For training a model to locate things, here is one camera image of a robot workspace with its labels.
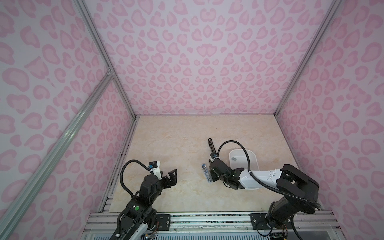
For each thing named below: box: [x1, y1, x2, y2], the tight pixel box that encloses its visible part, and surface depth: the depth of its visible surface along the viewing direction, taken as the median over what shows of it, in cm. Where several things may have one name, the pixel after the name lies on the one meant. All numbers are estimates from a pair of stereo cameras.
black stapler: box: [208, 138, 217, 154], surface depth 103 cm
